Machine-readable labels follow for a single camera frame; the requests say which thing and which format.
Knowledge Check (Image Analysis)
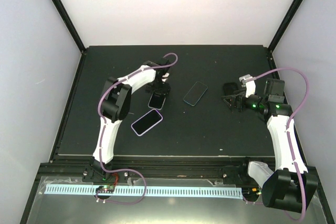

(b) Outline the left small circuit board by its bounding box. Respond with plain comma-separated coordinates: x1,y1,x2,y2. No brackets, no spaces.
96,185,115,194

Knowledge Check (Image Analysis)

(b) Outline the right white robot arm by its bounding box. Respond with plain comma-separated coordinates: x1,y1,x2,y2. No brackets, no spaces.
222,75,318,214

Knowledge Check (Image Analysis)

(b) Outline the phone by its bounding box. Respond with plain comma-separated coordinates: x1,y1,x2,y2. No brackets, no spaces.
131,109,163,136
183,81,208,106

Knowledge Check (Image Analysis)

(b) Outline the right small circuit board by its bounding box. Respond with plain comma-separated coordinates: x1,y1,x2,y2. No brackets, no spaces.
242,187,261,195

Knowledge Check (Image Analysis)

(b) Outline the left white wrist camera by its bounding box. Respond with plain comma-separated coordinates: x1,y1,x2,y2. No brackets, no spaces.
161,72,170,82

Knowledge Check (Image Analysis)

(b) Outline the small circuit board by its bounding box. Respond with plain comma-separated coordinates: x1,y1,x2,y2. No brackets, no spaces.
96,185,115,194
242,187,261,195

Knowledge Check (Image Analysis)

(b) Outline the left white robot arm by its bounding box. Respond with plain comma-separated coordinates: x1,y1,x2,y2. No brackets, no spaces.
90,60,174,182

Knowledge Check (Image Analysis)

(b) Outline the phone in purple case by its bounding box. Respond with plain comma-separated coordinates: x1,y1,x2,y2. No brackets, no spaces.
131,109,163,136

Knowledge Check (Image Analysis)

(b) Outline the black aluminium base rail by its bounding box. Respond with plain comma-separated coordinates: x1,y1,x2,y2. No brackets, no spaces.
37,156,275,184

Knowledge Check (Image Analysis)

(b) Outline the white slotted cable duct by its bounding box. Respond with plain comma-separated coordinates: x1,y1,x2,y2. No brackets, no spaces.
44,184,243,199

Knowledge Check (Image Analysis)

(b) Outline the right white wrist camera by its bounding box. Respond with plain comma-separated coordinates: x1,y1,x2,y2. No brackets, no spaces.
239,74,256,98

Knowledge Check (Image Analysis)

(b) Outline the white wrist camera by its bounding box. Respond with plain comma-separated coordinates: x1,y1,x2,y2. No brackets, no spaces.
239,74,256,98
161,72,170,82

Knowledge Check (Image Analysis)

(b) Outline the left frame post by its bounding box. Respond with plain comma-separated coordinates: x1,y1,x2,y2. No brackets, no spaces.
51,0,86,53

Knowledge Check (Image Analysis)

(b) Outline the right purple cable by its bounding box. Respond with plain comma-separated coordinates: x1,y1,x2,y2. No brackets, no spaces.
242,67,310,221

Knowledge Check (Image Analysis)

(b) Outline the frame post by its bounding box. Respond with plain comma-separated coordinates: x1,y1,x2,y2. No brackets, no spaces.
51,0,86,53
268,0,303,52

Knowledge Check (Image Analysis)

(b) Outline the right frame post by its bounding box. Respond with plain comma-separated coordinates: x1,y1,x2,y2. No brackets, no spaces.
268,0,303,52

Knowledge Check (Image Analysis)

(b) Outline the clear phone case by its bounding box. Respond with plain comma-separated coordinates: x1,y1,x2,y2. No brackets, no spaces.
148,92,166,110

